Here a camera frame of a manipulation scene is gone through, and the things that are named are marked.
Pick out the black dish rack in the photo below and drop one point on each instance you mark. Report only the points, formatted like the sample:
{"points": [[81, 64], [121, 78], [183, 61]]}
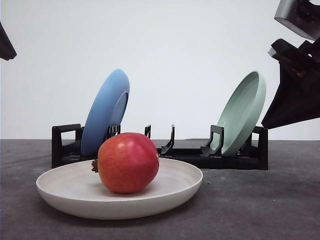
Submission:
{"points": [[66, 148]]}

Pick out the green plate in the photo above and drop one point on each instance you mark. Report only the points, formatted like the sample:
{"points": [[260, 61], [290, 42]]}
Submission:
{"points": [[242, 115]]}

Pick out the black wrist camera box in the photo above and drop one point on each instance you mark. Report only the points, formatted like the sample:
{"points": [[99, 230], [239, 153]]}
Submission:
{"points": [[301, 17]]}

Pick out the red pomegranate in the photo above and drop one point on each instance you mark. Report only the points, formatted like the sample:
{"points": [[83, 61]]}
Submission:
{"points": [[127, 163]]}

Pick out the blue plate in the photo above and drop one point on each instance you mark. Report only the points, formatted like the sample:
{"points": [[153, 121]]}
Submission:
{"points": [[107, 110]]}

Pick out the white plate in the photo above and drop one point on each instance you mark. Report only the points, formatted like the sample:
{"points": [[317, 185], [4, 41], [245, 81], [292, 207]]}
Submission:
{"points": [[78, 189]]}

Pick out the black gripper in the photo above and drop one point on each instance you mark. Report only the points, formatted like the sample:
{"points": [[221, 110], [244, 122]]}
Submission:
{"points": [[298, 95]]}

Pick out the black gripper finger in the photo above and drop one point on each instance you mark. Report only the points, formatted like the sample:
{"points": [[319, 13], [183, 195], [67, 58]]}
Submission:
{"points": [[7, 50]]}

